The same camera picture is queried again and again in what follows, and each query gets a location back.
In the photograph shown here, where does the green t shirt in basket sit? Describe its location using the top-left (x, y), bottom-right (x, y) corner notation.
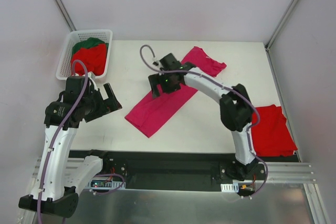
top-left (72, 37), bottom-right (109, 56)

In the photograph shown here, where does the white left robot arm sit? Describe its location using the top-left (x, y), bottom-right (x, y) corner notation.
top-left (18, 76), bottom-right (122, 218)

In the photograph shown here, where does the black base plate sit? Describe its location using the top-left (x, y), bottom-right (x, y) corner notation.
top-left (52, 150), bottom-right (274, 191)

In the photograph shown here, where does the red t shirt in basket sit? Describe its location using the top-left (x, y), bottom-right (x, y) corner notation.
top-left (71, 44), bottom-right (108, 76)

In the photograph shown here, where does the pink t shirt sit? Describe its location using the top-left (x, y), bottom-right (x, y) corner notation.
top-left (125, 46), bottom-right (227, 137)

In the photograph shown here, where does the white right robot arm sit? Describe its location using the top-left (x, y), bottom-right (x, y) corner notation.
top-left (148, 54), bottom-right (260, 179)

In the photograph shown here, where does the folded red t shirt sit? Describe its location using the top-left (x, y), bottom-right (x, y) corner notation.
top-left (251, 104), bottom-right (298, 157)

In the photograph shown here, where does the white perforated plastic basket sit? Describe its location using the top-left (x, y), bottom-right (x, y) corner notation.
top-left (56, 29), bottom-right (113, 82)

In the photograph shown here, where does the right aluminium frame post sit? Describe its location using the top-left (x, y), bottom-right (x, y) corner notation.
top-left (265, 0), bottom-right (300, 52)

